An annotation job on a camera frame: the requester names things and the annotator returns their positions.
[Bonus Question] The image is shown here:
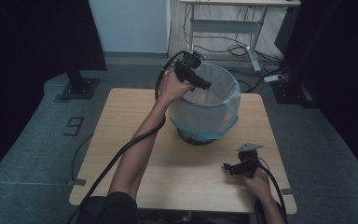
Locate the bin with blue bag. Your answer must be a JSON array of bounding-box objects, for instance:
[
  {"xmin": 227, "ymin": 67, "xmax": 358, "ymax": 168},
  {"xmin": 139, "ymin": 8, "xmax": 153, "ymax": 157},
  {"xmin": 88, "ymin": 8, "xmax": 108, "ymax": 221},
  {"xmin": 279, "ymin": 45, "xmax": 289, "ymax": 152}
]
[{"xmin": 167, "ymin": 63, "xmax": 242, "ymax": 140}]

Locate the grey metal frame desk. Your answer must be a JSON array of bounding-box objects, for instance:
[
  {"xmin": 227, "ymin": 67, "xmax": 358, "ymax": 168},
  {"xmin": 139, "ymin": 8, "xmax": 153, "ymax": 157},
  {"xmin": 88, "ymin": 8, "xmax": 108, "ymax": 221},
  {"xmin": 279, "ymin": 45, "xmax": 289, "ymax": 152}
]
[{"xmin": 179, "ymin": 0, "xmax": 302, "ymax": 74}]

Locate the person's black sleeve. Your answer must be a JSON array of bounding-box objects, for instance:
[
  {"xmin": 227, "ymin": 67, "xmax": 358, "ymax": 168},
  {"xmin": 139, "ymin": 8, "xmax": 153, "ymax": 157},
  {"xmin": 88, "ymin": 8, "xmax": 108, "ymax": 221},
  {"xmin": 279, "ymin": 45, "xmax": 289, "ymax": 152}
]
[{"xmin": 75, "ymin": 190, "xmax": 138, "ymax": 224}]

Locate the thin black floor cable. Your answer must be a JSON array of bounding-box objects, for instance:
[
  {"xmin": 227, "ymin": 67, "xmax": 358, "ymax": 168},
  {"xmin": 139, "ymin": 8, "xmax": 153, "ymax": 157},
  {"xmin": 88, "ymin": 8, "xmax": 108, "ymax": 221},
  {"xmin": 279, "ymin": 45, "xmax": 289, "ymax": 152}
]
[{"xmin": 71, "ymin": 133, "xmax": 94, "ymax": 183}]

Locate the left hand-held gripper cable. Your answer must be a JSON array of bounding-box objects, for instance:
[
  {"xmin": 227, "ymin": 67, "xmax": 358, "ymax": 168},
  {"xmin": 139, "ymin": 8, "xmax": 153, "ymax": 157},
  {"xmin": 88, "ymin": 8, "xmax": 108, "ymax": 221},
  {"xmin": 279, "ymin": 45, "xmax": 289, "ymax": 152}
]
[{"xmin": 66, "ymin": 49, "xmax": 190, "ymax": 224}]

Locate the white power strip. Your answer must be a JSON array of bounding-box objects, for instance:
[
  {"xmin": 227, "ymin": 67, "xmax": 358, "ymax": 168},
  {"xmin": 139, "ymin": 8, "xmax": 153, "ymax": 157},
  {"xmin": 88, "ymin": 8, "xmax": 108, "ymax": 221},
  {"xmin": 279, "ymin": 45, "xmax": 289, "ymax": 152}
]
[{"xmin": 263, "ymin": 74, "xmax": 285, "ymax": 84}]

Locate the black hanging cable loop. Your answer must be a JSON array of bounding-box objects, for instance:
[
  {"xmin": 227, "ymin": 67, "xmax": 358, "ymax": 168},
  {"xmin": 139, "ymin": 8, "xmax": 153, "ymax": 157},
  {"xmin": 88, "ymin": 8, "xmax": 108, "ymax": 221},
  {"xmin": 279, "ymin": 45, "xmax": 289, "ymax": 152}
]
[{"xmin": 182, "ymin": 4, "xmax": 250, "ymax": 58}]

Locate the right hand-held gripper cable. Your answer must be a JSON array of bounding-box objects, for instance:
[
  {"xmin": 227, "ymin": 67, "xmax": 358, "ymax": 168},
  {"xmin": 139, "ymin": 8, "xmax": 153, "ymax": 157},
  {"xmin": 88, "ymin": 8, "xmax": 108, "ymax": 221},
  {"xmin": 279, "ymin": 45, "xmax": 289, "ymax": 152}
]
[{"xmin": 249, "ymin": 157, "xmax": 288, "ymax": 218}]

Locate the black floor cable bundle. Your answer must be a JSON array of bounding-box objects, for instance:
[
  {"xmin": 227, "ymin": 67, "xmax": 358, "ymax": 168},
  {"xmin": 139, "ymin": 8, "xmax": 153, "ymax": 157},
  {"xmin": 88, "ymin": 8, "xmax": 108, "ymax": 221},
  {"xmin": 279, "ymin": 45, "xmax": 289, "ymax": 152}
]
[{"xmin": 227, "ymin": 46, "xmax": 291, "ymax": 94}]

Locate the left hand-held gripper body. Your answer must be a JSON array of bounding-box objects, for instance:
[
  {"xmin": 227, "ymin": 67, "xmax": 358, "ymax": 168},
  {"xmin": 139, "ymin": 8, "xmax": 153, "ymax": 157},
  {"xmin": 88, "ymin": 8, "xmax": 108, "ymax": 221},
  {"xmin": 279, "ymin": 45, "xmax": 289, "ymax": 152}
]
[{"xmin": 173, "ymin": 49, "xmax": 204, "ymax": 84}]

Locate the black curtain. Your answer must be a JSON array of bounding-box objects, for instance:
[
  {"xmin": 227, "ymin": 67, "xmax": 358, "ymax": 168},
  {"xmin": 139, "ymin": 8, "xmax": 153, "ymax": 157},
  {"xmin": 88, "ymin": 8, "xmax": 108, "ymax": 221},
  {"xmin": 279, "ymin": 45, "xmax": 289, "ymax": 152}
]
[
  {"xmin": 0, "ymin": 0, "xmax": 108, "ymax": 188},
  {"xmin": 274, "ymin": 0, "xmax": 358, "ymax": 185}
]

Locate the person's left hand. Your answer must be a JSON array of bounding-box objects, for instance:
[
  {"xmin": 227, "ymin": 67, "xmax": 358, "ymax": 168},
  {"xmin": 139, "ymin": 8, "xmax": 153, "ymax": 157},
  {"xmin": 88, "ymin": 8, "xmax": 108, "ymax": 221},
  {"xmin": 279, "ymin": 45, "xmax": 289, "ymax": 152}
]
[{"xmin": 158, "ymin": 68, "xmax": 197, "ymax": 105}]

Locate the person's right hand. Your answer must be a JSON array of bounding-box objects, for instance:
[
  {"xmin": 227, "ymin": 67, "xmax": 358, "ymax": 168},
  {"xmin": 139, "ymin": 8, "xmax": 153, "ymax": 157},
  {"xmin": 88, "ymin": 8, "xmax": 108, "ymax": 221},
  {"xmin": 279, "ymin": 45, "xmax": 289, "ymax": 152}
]
[{"xmin": 241, "ymin": 167, "xmax": 273, "ymax": 202}]

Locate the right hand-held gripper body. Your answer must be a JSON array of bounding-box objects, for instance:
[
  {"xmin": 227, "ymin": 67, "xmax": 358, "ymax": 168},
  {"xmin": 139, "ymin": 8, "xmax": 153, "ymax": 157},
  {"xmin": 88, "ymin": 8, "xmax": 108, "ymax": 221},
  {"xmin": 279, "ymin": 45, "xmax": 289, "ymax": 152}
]
[{"xmin": 236, "ymin": 141, "xmax": 264, "ymax": 179}]

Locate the black stand with base plate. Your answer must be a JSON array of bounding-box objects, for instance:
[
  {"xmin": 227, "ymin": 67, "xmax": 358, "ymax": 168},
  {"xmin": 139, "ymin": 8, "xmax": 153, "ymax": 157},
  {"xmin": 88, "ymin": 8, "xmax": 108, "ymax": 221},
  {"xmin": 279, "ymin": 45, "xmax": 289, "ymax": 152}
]
[{"xmin": 269, "ymin": 76, "xmax": 320, "ymax": 109}]

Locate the black stand base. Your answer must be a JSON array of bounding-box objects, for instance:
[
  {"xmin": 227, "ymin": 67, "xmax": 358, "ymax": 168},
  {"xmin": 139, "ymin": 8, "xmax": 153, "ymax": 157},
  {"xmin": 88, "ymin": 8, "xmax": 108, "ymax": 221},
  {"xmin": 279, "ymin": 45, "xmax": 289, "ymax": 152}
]
[{"xmin": 59, "ymin": 68, "xmax": 102, "ymax": 101}]

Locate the white partition panel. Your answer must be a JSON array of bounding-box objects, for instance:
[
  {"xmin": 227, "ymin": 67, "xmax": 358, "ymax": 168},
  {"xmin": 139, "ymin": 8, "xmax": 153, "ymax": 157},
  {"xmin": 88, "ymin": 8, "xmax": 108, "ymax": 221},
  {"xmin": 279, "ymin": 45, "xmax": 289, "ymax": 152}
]
[{"xmin": 88, "ymin": 0, "xmax": 172, "ymax": 54}]

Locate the black trash bin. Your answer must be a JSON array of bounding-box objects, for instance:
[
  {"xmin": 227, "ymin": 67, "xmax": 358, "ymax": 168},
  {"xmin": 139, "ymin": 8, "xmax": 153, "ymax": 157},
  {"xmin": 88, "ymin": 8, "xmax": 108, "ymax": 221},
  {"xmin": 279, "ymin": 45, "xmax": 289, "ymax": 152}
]
[{"xmin": 176, "ymin": 128, "xmax": 217, "ymax": 147}]

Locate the hand-held gripper cable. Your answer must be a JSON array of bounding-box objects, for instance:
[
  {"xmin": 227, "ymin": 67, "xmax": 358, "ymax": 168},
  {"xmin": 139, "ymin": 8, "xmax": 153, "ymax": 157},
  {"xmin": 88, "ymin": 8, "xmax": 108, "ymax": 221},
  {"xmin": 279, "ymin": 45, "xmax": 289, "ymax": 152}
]
[
  {"xmin": 66, "ymin": 49, "xmax": 190, "ymax": 224},
  {"xmin": 249, "ymin": 157, "xmax": 288, "ymax": 218}
]

